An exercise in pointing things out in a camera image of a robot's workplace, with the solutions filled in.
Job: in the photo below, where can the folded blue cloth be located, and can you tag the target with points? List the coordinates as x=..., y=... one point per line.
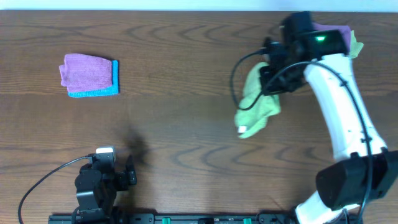
x=109, y=91

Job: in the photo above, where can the folded pink cloth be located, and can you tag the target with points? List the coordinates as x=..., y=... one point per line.
x=80, y=73

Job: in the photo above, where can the crumpled green cloth under purple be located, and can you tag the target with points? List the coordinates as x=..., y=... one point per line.
x=355, y=46

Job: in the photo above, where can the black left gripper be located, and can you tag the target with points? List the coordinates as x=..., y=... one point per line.
x=125, y=177

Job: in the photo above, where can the light green cloth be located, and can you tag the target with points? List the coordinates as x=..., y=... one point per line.
x=252, y=121

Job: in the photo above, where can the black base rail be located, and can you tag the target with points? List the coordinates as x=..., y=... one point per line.
x=149, y=218

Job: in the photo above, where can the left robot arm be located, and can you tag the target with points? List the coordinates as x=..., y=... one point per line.
x=97, y=186

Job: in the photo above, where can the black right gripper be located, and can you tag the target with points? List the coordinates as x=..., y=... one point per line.
x=273, y=90

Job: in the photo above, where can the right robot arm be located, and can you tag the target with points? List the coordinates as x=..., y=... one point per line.
x=364, y=168

